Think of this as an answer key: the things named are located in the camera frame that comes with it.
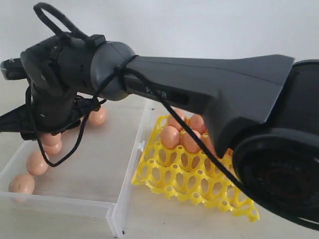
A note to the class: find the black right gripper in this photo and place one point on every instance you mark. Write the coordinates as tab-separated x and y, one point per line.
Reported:
43	113

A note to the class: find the brown egg front bin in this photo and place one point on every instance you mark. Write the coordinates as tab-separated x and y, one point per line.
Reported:
49	139

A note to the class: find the brown egg fourth row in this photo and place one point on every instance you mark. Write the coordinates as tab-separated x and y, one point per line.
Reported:
36	164
210	146

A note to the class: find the brown egg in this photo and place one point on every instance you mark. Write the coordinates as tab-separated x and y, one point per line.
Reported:
22	183
99	117
170	137

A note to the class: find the brown egg third row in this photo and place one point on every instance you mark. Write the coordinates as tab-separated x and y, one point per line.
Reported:
53	150
189	143

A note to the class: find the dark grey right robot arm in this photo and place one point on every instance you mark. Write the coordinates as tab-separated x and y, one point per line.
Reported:
266	108

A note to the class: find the clear plastic tray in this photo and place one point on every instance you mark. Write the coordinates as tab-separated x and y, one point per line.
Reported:
96	180

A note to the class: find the yellow plastic egg tray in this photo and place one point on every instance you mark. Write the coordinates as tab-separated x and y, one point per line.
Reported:
189	177

